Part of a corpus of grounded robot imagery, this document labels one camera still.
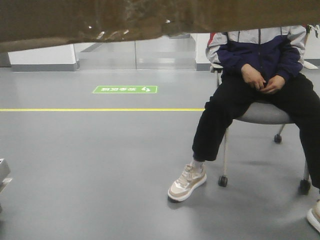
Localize beige sneaker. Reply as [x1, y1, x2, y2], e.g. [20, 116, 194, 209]
[306, 199, 320, 233]
[167, 160, 207, 202]

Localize seated person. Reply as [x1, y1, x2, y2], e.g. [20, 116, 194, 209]
[192, 25, 320, 188]

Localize green floor safety sign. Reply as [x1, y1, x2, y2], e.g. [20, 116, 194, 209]
[92, 85, 158, 94]

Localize grey office chair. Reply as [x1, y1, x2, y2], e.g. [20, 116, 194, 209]
[210, 63, 311, 195]

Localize brown cardboard carton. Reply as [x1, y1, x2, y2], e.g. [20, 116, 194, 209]
[0, 0, 320, 52]

